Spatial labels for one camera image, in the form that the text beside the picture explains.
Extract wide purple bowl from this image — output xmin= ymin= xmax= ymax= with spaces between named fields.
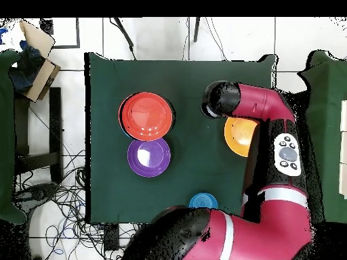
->
xmin=127 ymin=137 xmax=171 ymax=178

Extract wide orange bowl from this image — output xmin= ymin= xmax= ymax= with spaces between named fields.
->
xmin=118 ymin=91 xmax=174 ymax=142

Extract yellow bowl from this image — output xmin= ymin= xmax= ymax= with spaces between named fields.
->
xmin=224 ymin=116 xmax=260 ymax=158

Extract teal bowl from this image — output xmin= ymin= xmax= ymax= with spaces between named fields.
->
xmin=188 ymin=192 xmax=219 ymax=210

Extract dark green tablecloth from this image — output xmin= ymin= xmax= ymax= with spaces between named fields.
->
xmin=84 ymin=51 xmax=279 ymax=225

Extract black power strip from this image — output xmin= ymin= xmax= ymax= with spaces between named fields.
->
xmin=103 ymin=223 xmax=121 ymax=252

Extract short black leg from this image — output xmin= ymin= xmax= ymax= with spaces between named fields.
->
xmin=192 ymin=17 xmax=201 ymax=43

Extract black tripod leg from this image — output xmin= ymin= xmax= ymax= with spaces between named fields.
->
xmin=108 ymin=17 xmax=137 ymax=61

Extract cardboard box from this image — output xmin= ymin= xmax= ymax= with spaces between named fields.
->
xmin=9 ymin=19 xmax=62 ymax=104

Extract black chair base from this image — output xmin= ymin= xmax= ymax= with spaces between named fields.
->
xmin=13 ymin=182 xmax=58 ymax=215

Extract green covered table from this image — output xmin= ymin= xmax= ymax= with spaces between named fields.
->
xmin=0 ymin=49 xmax=28 ymax=225
xmin=296 ymin=49 xmax=347 ymax=224

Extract blue cloth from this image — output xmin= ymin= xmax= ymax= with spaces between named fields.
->
xmin=8 ymin=40 xmax=45 ymax=93

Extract white boxes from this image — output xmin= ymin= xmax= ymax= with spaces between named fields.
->
xmin=338 ymin=99 xmax=347 ymax=200

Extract tangle of floor cables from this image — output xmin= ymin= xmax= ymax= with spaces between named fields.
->
xmin=14 ymin=148 xmax=142 ymax=260

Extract black stool frame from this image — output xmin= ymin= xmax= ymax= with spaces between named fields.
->
xmin=14 ymin=86 xmax=64 ymax=185

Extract thin black frame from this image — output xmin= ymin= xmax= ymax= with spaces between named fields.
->
xmin=39 ymin=17 xmax=81 ymax=49

